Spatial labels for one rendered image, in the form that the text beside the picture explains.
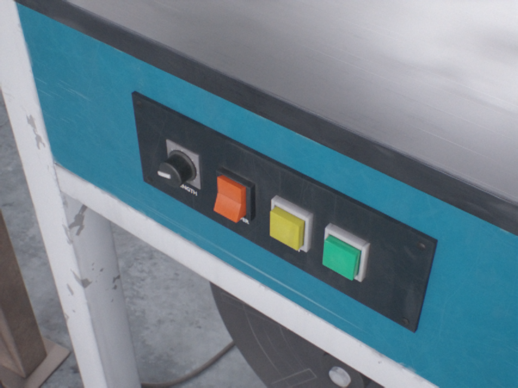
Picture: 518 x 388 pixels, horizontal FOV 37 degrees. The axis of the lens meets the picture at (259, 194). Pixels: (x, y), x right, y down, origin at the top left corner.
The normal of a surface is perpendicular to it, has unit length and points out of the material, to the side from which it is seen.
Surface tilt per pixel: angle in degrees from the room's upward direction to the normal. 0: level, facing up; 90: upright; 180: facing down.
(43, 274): 0
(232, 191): 89
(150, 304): 0
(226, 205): 67
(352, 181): 90
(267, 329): 90
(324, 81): 0
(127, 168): 90
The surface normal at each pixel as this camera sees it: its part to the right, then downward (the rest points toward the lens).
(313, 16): 0.00, -0.73
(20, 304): 0.87, 0.34
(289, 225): -0.61, 0.55
